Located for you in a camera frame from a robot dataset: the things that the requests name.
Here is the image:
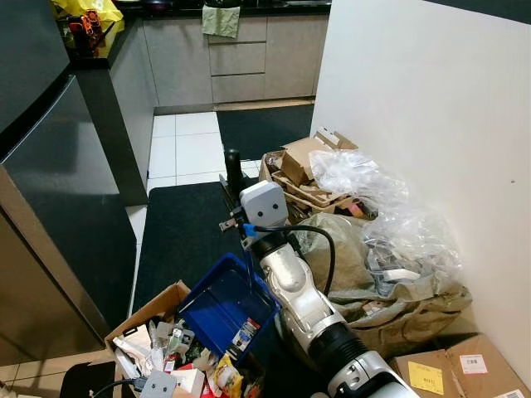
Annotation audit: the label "blue long-handled dustpan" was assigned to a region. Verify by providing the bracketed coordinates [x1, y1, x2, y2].
[177, 149, 281, 357]

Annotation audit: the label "large black carpet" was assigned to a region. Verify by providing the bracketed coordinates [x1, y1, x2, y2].
[133, 178, 279, 314]

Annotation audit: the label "open brown cardboard tray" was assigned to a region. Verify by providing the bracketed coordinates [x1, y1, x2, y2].
[259, 149, 366, 218]

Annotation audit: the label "small black mat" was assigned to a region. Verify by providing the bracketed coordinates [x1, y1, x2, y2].
[217, 104, 316, 163]

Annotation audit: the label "small closed cardboard box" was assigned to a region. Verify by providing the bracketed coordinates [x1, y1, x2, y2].
[280, 127, 358, 185]

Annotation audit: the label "open cardboard box with clutter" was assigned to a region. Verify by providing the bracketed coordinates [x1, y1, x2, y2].
[105, 280, 279, 398]

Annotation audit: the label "grey drawer cabinet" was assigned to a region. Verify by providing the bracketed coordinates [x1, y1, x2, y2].
[141, 12, 331, 109]

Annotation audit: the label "yellow red snack packet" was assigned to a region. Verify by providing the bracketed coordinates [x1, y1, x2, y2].
[214, 355, 244, 398]

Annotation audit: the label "clear plastic bags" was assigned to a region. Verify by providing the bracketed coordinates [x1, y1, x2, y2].
[309, 149, 462, 287]

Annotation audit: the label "dark grey cabinet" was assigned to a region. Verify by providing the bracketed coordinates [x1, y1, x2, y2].
[0, 0, 138, 366]

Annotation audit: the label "green hanging towel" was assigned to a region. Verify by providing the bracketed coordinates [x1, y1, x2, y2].
[202, 4, 241, 39]

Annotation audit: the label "olive woven sack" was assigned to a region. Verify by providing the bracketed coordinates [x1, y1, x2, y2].
[295, 211, 474, 359]

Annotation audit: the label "yellow plastic bag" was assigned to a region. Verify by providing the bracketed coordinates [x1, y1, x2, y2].
[51, 0, 125, 34]

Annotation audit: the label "yellow sticky note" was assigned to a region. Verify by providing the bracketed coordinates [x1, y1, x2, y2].
[408, 361, 446, 396]

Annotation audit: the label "sealed cardboard box with labels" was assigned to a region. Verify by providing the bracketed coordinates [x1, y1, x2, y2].
[390, 334, 531, 398]

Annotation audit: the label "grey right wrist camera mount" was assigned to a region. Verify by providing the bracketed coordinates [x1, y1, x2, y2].
[239, 181, 290, 230]

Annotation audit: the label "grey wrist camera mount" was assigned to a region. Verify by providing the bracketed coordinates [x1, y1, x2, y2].
[239, 181, 290, 230]
[139, 371, 178, 398]

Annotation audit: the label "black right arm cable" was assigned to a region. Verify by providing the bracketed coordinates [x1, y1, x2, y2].
[253, 224, 337, 296]

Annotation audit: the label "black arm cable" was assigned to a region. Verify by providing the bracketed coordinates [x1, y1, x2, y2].
[253, 224, 337, 296]
[90, 377, 144, 398]

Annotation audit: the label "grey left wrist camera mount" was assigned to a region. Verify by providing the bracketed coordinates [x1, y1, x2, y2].
[139, 371, 178, 398]

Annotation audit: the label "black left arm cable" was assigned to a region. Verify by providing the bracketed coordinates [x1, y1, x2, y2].
[90, 377, 144, 398]

